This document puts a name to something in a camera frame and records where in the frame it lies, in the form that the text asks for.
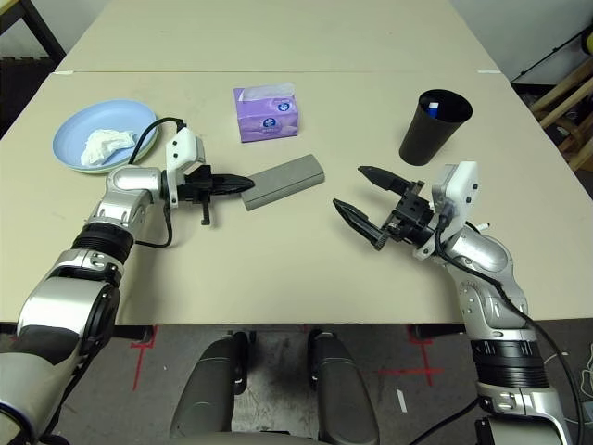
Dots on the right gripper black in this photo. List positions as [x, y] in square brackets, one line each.
[412, 218]

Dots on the yellow round object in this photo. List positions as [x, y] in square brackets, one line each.
[587, 42]

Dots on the grey right robot leg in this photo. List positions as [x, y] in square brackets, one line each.
[343, 394]

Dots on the white floor tape strip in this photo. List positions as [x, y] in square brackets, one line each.
[402, 401]

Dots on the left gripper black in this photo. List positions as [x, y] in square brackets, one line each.
[197, 185]

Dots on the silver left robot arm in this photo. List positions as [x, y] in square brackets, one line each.
[60, 306]

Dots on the white marker pen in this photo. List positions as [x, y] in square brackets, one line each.
[477, 226]

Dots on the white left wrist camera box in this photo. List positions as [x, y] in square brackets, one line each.
[183, 146]

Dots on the grey glasses case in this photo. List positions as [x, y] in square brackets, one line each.
[287, 181]

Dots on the blue plastic plate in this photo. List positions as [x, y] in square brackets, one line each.
[92, 116]

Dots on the red floor tape cross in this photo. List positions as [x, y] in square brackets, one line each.
[140, 361]
[425, 370]

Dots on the grey robot leg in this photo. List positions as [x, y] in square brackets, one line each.
[208, 389]
[343, 394]

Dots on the black plastic cup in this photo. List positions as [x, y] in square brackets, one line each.
[426, 139]

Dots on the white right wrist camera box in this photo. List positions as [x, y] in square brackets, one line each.
[458, 185]

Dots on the purple tissue box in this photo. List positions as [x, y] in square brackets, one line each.
[266, 125]

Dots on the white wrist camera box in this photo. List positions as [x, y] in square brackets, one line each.
[183, 146]
[458, 185]

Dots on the white tissue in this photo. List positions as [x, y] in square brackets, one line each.
[104, 146]

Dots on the grey left robot leg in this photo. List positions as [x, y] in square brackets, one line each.
[208, 389]

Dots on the wooden furniture frame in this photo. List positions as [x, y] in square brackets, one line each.
[556, 111]

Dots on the black framed yellow edged table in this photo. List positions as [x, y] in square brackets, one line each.
[45, 30]

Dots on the black foam floor mat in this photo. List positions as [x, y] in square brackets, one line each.
[23, 88]

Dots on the small blue white stick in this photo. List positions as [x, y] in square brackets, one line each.
[433, 111]

